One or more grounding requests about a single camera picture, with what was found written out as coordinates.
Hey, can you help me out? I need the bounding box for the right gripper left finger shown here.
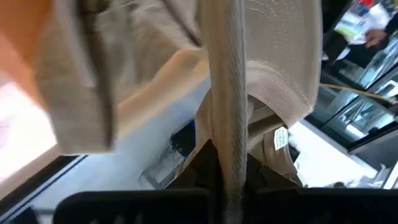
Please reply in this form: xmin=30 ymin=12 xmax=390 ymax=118
xmin=52 ymin=139 xmax=225 ymax=224

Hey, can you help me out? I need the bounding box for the black metal table frame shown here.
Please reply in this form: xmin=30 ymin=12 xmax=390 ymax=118
xmin=0 ymin=154 xmax=86 ymax=218

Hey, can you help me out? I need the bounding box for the yellow hanging cord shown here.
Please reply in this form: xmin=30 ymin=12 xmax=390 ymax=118
xmin=319 ymin=82 xmax=398 ymax=105

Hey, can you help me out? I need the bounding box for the khaki baseball cap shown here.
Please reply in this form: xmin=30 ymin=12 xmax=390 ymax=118
xmin=174 ymin=0 xmax=323 ymax=224

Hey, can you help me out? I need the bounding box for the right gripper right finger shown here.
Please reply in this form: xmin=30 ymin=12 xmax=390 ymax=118
xmin=242 ymin=152 xmax=398 ymax=224

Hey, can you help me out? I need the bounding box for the beige bucket hat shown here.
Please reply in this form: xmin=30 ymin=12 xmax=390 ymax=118
xmin=36 ymin=0 xmax=205 ymax=156

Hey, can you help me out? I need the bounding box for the person's hand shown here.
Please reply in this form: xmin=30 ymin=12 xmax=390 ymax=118
xmin=364 ymin=29 xmax=389 ymax=50

